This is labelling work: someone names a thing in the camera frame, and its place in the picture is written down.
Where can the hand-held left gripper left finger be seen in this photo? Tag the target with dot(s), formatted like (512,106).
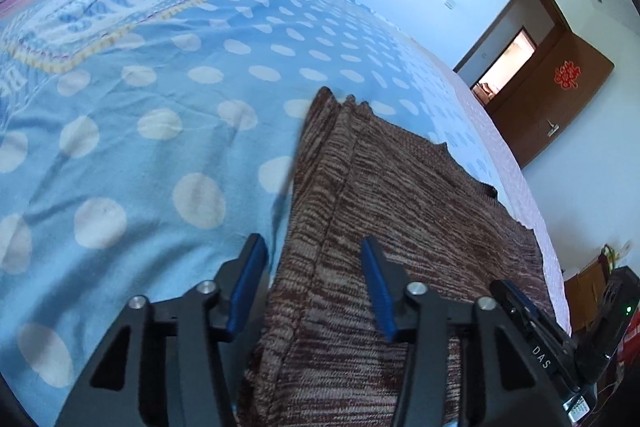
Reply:
(245,292)

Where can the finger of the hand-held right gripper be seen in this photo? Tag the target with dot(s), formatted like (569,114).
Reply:
(540,337)

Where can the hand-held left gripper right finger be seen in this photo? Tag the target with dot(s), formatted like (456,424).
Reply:
(382,297)

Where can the brown knit sweater sun pattern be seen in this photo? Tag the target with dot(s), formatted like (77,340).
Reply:
(400,207)

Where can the brown wooden cabinet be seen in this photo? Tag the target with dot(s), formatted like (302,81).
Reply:
(587,297)

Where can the green item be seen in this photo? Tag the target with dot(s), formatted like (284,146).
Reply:
(608,254)

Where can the blue pink dotted bed sheet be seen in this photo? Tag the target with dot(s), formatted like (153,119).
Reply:
(150,107)

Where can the brown wooden door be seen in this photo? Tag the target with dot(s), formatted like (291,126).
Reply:
(550,107)

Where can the red paper door decoration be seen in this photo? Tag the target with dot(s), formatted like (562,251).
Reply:
(566,74)

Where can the white wall socket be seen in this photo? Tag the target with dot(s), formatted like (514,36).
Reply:
(625,248)

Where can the brown door frame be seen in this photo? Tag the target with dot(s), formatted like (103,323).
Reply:
(530,2)

